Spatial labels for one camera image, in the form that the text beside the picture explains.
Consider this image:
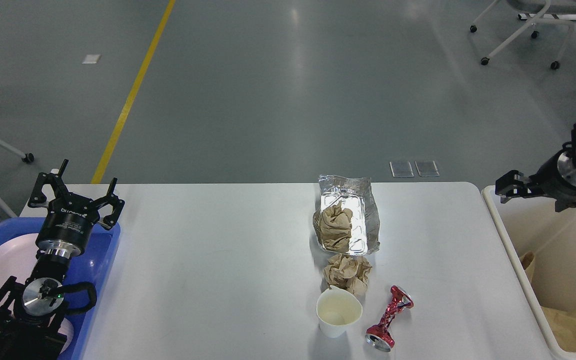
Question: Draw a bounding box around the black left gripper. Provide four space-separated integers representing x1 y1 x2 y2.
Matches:
28 160 125 260

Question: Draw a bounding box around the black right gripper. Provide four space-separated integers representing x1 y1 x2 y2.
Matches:
494 150 576 212

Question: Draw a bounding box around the pink plate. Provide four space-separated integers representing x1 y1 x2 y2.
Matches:
0 230 74 360

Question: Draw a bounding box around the brown paper bag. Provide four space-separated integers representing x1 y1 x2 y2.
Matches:
541 306 576 353

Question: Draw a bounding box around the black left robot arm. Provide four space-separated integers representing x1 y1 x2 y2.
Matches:
0 159 125 360

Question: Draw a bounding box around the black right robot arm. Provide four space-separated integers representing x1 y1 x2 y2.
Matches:
494 123 576 212

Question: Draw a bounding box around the beige plastic bin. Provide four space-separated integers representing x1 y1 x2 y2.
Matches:
481 186 576 360

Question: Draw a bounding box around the blue plastic tray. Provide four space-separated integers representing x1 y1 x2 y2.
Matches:
0 218 121 360

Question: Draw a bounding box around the right floor socket plate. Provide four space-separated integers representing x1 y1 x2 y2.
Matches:
414 160 441 177

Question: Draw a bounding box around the floor socket plate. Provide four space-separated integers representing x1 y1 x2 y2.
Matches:
414 160 441 177
389 161 415 178

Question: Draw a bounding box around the white floor marker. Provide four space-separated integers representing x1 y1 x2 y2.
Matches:
81 54 101 65

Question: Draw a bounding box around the left floor socket plate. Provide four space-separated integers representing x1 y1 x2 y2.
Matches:
389 161 415 178

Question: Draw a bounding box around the white chair base bar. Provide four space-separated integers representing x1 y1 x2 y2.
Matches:
518 13 576 21

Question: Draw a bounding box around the white office chair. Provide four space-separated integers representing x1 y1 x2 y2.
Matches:
480 0 576 70

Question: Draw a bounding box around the aluminium foil container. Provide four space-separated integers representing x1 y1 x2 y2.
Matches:
315 174 380 256

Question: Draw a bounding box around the crumpled brown paper ball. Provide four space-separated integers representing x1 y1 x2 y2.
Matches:
323 254 373 297

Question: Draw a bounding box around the crumpled brown paper in foil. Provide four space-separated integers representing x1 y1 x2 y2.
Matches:
313 202 354 254

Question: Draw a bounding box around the crushed red can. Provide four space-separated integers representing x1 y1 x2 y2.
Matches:
365 284 415 353

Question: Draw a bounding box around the white paper cup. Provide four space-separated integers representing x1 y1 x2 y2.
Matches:
315 285 363 338

